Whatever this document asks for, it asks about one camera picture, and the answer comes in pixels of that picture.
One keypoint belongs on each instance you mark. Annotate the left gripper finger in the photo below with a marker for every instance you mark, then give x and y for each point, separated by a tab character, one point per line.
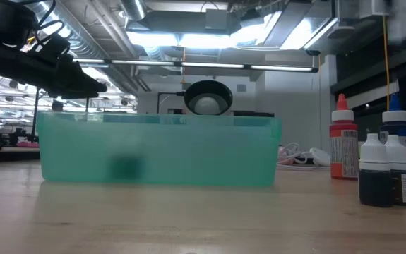
75	96
79	84

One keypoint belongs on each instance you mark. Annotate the small dropper bottle white cap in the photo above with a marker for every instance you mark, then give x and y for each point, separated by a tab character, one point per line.
375	183
400	155

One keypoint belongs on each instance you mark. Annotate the tall red food coloring bottle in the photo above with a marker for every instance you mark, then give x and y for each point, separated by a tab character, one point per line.
338	141

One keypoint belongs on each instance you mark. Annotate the tall blue food coloring bottle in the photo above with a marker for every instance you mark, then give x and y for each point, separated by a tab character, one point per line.
395	121

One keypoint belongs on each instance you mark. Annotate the person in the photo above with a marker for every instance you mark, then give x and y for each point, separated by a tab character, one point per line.
57	105

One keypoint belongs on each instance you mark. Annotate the black stand pole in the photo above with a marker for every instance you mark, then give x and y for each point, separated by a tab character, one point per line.
35	116

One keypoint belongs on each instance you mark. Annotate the pink flat object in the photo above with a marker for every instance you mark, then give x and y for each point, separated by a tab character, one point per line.
28	144

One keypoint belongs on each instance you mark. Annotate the wooden side table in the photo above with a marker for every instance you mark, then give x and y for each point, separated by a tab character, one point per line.
8	149

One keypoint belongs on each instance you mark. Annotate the black bent rod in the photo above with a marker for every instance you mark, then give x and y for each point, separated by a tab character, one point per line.
171	93

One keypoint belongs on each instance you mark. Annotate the ceiling light panel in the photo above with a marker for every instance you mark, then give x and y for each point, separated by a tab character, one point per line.
188	40

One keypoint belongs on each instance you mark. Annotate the green translucent plastic bin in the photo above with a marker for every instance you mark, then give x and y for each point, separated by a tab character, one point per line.
188	151

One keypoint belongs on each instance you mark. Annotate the LED strip light bar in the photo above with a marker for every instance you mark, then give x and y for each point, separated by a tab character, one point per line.
209	65

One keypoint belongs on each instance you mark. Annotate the black flat box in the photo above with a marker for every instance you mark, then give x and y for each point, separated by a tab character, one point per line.
255	113

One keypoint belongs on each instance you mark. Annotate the grey dome ceiling lamp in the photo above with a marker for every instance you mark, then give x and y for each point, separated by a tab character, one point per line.
340	31

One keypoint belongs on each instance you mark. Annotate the white ceiling vent box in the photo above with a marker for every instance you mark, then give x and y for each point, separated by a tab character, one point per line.
374	7

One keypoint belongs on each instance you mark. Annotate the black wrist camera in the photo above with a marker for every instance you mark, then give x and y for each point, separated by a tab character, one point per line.
54	49

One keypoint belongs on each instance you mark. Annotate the silver ventilation duct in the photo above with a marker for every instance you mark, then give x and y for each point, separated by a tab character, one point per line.
133	8

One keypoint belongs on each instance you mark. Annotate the black dome camera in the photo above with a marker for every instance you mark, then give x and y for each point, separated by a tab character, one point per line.
313	53

